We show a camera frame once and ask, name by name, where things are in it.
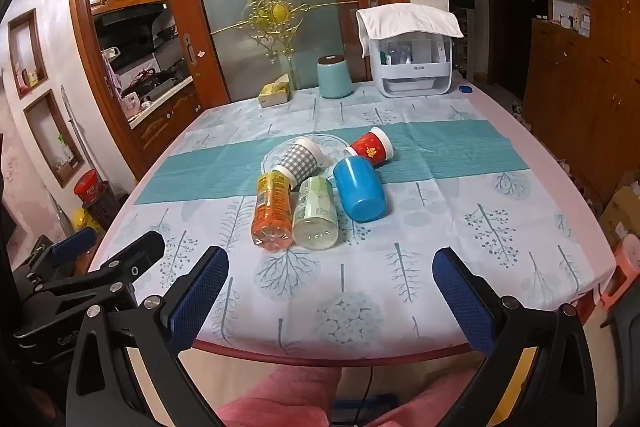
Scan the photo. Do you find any yellow tissue box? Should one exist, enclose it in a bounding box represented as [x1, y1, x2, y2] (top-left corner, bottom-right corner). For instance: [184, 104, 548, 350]
[258, 74, 291, 108]

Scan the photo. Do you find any tree pattern tablecloth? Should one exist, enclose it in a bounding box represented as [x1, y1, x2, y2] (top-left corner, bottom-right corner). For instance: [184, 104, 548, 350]
[96, 83, 614, 364]

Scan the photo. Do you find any wooden wall cabinet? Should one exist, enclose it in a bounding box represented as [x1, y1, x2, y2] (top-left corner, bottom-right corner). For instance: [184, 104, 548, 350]
[524, 0, 639, 202]

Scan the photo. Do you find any orange plastic stool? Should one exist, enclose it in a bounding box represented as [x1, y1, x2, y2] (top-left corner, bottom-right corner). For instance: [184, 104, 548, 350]
[601, 234, 640, 311]

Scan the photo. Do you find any grey checkered paper cup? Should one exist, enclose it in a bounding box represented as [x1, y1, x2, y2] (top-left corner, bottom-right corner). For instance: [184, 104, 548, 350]
[273, 138, 324, 188]

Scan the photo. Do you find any green label clear bottle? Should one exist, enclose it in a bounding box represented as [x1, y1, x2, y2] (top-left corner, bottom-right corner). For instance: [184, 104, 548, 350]
[292, 176, 338, 251]

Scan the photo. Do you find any white desktop organizer box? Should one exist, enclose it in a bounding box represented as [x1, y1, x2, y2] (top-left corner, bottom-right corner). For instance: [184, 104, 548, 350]
[368, 32, 454, 98]

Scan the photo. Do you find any red paper cup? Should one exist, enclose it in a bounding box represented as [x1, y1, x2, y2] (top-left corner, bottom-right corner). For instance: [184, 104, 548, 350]
[345, 127, 395, 167]

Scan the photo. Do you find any red tin can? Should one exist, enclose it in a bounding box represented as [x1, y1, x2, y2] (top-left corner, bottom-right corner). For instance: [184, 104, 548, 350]
[74, 169, 103, 204]

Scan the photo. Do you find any pink clothed lap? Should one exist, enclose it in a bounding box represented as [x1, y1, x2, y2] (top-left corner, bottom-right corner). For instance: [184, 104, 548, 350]
[217, 366, 475, 426]

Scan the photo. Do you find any teal canister brown lid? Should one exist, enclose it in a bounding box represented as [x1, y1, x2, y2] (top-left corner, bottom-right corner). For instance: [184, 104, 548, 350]
[317, 54, 354, 98]

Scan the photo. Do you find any cardboard box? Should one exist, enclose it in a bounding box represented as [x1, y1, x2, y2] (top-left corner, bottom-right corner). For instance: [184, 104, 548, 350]
[599, 170, 640, 248]

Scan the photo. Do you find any orange plastic bottle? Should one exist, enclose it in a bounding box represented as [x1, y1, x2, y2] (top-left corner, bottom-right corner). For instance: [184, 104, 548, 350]
[250, 170, 293, 251]

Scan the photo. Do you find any white towel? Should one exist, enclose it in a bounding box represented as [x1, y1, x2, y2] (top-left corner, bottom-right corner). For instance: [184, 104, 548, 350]
[356, 3, 463, 57]

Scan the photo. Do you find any blue plastic cup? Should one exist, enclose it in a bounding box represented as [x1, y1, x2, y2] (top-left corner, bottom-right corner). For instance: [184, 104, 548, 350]
[333, 156, 387, 223]

